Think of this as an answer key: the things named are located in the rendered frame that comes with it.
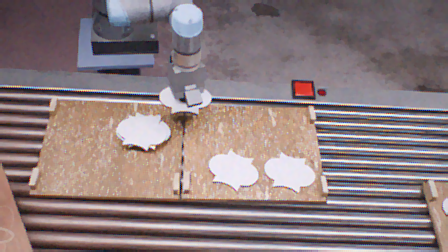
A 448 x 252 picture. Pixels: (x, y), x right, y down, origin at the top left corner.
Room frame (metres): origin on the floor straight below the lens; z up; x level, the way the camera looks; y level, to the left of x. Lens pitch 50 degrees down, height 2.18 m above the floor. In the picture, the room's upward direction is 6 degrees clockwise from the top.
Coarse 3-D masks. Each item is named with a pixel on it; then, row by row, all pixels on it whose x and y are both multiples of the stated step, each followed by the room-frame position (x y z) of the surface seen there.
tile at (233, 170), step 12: (216, 156) 0.91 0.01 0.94; (228, 156) 0.91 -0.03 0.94; (240, 156) 0.92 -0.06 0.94; (216, 168) 0.87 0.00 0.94; (228, 168) 0.87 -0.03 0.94; (240, 168) 0.88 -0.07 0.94; (252, 168) 0.88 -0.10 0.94; (216, 180) 0.83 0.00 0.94; (228, 180) 0.83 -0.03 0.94; (240, 180) 0.83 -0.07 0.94; (252, 180) 0.84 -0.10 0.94
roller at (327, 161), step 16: (0, 144) 0.88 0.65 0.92; (16, 144) 0.89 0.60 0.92; (32, 144) 0.90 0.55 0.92; (336, 160) 0.96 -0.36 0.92; (352, 160) 0.97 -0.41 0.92; (368, 160) 0.98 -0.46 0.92; (384, 160) 0.98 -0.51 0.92; (400, 160) 0.99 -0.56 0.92; (416, 160) 1.00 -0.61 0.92; (432, 160) 1.01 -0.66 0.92
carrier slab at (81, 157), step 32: (64, 128) 0.96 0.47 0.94; (96, 128) 0.97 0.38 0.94; (64, 160) 0.84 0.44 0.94; (96, 160) 0.85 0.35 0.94; (128, 160) 0.87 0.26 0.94; (160, 160) 0.88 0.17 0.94; (32, 192) 0.72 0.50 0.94; (64, 192) 0.74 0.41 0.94; (96, 192) 0.75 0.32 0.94; (128, 192) 0.76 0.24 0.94; (160, 192) 0.77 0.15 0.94
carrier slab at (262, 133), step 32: (192, 128) 1.01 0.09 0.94; (224, 128) 1.03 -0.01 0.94; (256, 128) 1.04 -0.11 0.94; (288, 128) 1.05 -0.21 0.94; (192, 160) 0.89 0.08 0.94; (256, 160) 0.92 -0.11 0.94; (320, 160) 0.94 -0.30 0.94; (192, 192) 0.78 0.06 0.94; (224, 192) 0.79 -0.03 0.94; (256, 192) 0.81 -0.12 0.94; (288, 192) 0.82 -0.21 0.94; (320, 192) 0.83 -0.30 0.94
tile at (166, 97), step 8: (168, 88) 1.04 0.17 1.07; (160, 96) 1.01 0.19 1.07; (168, 96) 1.01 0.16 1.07; (208, 96) 1.03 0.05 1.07; (168, 104) 0.98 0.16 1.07; (176, 104) 0.98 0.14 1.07; (184, 104) 0.98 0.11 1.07; (208, 104) 1.00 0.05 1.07; (176, 112) 0.95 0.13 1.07; (184, 112) 0.96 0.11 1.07; (192, 112) 0.96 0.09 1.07
